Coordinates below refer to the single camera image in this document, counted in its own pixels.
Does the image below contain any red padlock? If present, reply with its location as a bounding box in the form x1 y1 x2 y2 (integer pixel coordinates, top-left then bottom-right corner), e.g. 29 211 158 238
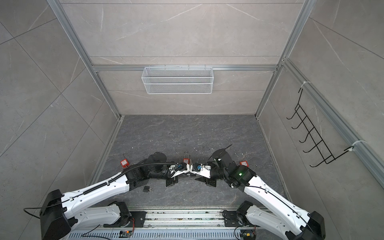
121 154 130 169
183 153 191 165
240 161 249 167

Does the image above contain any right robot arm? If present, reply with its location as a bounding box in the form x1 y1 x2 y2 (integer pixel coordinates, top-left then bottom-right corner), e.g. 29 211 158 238
198 148 326 240

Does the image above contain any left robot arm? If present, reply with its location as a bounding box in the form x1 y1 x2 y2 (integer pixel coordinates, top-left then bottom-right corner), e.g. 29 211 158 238
37 152 189 240

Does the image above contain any small black padlock near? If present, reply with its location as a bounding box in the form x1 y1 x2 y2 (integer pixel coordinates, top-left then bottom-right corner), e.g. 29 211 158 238
143 186 152 193

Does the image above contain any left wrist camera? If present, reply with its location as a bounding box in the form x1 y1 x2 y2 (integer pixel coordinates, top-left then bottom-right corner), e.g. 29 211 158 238
168 163 190 178

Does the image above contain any aluminium mounting rail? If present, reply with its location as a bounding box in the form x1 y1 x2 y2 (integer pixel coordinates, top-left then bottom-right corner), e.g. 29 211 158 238
86 208 308 230

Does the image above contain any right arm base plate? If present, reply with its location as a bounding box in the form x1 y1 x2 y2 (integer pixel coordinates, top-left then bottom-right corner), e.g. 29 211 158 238
222 210 259 227

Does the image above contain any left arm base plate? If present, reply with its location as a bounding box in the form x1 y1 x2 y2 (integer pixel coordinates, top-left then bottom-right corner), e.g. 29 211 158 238
103 211 147 228

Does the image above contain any white slotted cable duct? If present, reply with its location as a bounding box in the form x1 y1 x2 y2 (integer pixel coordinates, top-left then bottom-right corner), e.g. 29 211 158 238
66 228 280 240

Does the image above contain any white wire mesh basket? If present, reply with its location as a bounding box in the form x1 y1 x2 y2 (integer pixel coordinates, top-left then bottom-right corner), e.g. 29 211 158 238
142 67 214 95

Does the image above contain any black wire hook rack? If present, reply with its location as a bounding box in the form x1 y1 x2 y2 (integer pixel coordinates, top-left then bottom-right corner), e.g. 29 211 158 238
286 88 355 168

